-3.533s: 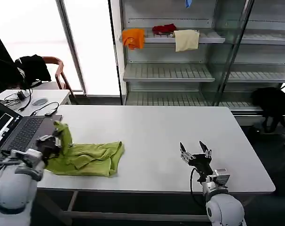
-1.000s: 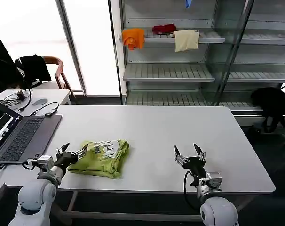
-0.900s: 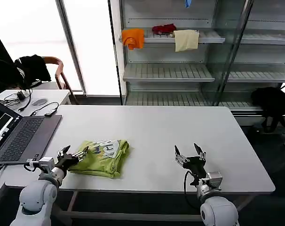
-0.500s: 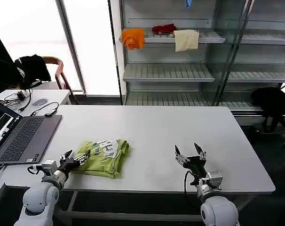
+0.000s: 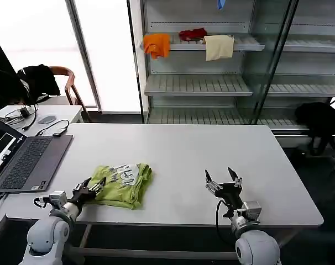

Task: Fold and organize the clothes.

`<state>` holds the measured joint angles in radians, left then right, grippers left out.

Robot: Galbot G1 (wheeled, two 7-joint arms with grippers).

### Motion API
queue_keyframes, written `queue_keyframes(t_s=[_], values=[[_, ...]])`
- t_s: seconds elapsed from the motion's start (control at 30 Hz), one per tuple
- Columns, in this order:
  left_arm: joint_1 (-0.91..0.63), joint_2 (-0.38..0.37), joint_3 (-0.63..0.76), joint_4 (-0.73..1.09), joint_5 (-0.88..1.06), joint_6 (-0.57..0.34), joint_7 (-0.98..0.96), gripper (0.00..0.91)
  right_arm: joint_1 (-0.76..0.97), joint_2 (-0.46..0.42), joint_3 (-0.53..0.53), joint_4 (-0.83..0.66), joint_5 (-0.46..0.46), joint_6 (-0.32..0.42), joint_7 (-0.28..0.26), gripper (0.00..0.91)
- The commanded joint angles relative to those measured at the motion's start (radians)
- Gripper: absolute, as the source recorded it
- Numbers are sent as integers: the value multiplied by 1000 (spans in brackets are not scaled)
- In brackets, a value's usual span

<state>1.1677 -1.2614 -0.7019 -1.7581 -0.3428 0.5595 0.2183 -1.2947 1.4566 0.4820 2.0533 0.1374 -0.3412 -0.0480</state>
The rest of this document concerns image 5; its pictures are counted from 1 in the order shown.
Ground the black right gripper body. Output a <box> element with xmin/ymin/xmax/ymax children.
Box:
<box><xmin>214</xmin><ymin>182</ymin><xmax>244</xmax><ymax>211</ymax></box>

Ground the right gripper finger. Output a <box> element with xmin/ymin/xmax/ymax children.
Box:
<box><xmin>227</xmin><ymin>167</ymin><xmax>244</xmax><ymax>189</ymax></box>
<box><xmin>205</xmin><ymin>169</ymin><xmax>223</xmax><ymax>194</ymax></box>

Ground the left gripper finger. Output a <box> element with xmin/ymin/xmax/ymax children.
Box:
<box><xmin>72</xmin><ymin>178</ymin><xmax>92</xmax><ymax>193</ymax></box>
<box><xmin>88</xmin><ymin>177</ymin><xmax>107</xmax><ymax>194</ymax></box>

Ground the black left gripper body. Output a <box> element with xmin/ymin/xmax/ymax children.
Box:
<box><xmin>69</xmin><ymin>187</ymin><xmax>97</xmax><ymax>208</ymax></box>

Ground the green T-shirt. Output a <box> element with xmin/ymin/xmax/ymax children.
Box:
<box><xmin>87</xmin><ymin>163</ymin><xmax>154</xmax><ymax>210</ymax></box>

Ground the dark grey laptop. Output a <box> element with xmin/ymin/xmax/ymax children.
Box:
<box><xmin>0</xmin><ymin>115</ymin><xmax>74</xmax><ymax>193</ymax></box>

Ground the white side desk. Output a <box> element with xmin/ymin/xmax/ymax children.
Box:
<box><xmin>0</xmin><ymin>104</ymin><xmax>84</xmax><ymax>136</ymax></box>

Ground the black backpack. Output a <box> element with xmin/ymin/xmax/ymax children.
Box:
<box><xmin>294</xmin><ymin>102</ymin><xmax>335</xmax><ymax>157</ymax></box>

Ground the brown wooden chair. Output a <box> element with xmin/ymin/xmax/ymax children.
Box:
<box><xmin>50</xmin><ymin>66</ymin><xmax>92</xmax><ymax>122</ymax></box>

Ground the black jacket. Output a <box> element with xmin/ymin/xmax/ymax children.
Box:
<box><xmin>17</xmin><ymin>64</ymin><xmax>61</xmax><ymax>97</ymax></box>

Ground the grey shelf rack with cloths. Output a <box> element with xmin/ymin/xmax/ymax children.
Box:
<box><xmin>127</xmin><ymin>0</ymin><xmax>268</xmax><ymax>125</ymax></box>

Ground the grey empty shelf rack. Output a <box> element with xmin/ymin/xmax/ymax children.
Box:
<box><xmin>250</xmin><ymin>0</ymin><xmax>335</xmax><ymax>139</ymax></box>

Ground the black monitor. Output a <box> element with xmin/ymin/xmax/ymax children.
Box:
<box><xmin>0</xmin><ymin>44</ymin><xmax>19</xmax><ymax>81</ymax></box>

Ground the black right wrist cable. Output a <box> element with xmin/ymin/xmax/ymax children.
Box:
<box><xmin>215</xmin><ymin>199</ymin><xmax>238</xmax><ymax>245</ymax></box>

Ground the black adapter with cable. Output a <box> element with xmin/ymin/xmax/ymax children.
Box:
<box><xmin>36</xmin><ymin>119</ymin><xmax>70</xmax><ymax>137</ymax></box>

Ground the grey window frame post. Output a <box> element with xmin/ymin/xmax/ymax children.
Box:
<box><xmin>65</xmin><ymin>0</ymin><xmax>102</xmax><ymax>112</ymax></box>

